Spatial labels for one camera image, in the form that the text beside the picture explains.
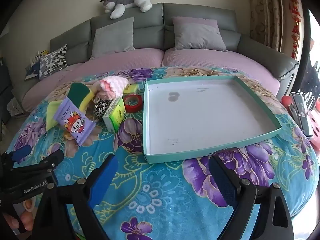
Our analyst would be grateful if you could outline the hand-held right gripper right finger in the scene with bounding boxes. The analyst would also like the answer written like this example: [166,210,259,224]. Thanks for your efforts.
[209,155,295,240]

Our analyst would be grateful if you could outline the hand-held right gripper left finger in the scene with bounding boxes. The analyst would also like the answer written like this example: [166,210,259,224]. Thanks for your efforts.
[31,154,119,240]

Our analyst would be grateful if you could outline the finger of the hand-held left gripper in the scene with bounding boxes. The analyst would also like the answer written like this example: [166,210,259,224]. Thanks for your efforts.
[0,145,33,171]
[5,149,65,181]

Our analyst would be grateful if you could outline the light green cloth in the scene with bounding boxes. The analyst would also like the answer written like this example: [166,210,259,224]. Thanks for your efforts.
[46,101,63,131]

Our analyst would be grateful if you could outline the green tissue packet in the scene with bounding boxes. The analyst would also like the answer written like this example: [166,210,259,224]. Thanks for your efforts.
[102,97,126,133]
[122,84,140,98]

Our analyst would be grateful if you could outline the teal shallow cardboard box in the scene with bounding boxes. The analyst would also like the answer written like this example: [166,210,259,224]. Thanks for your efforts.
[142,76,282,164]

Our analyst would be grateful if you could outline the red tape roll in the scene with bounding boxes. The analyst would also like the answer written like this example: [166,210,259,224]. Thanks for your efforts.
[124,94,143,114]

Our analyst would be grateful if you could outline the green and yellow sponge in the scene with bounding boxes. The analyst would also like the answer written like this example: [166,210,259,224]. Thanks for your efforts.
[69,82,95,112]

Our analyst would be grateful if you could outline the cream fluffy cloth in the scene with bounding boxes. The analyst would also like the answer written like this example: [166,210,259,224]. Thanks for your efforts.
[93,90,114,104]

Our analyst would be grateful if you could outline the pink fluffy cloth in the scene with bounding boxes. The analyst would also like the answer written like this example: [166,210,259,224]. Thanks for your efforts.
[100,77,128,98]

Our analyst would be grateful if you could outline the person's left hand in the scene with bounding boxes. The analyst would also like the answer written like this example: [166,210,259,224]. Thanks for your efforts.
[2,197,37,234]

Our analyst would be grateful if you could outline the light patterned bag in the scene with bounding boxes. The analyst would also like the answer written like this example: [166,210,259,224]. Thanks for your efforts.
[7,98,25,118]

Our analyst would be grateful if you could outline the purple snack packet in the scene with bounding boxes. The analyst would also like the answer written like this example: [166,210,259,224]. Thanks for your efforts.
[53,97,97,147]

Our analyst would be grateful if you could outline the floral blanket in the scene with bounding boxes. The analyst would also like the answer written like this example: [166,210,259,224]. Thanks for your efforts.
[6,66,320,240]

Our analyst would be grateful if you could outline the leopard print scrunchie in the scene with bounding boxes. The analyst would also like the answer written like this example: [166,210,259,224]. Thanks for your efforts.
[94,99,112,118]

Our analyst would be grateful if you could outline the black white patterned cushion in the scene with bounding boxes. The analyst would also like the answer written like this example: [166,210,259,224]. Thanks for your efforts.
[39,44,68,80]

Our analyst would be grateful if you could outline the red object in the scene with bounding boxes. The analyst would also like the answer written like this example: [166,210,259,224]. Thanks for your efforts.
[281,95,294,108]

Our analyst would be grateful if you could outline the black remote control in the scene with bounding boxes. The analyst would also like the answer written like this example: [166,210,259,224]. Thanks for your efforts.
[290,92,314,137]

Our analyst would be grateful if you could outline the pink stool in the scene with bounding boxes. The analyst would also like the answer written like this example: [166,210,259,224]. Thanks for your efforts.
[308,109,320,155]

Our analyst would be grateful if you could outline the purple sofa seat cover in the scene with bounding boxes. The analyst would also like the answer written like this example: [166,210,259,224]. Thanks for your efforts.
[21,47,164,113]
[161,47,280,95]

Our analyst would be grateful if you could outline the black metal rack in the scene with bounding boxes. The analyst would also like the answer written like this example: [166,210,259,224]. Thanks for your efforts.
[297,61,320,110]

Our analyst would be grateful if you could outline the grey cushion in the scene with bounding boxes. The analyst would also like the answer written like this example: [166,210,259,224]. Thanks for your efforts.
[90,17,135,59]
[173,22,227,52]

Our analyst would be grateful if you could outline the grey sofa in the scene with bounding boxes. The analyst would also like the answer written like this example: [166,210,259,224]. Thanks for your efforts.
[5,2,300,113]

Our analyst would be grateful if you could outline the purple cushion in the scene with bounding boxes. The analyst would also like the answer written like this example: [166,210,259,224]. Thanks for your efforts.
[172,17,220,28]

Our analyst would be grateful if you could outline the beige patterned curtain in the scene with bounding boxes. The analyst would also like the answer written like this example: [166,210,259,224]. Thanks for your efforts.
[246,0,288,53]

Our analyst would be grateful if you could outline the red hanging decoration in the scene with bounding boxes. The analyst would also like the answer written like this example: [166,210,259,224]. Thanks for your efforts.
[284,0,302,60]

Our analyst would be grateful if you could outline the grey white plush dog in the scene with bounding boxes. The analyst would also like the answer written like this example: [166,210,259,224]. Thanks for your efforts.
[99,0,153,20]

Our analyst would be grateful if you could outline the dark window frame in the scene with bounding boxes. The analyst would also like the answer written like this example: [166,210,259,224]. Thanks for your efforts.
[299,5,311,92]

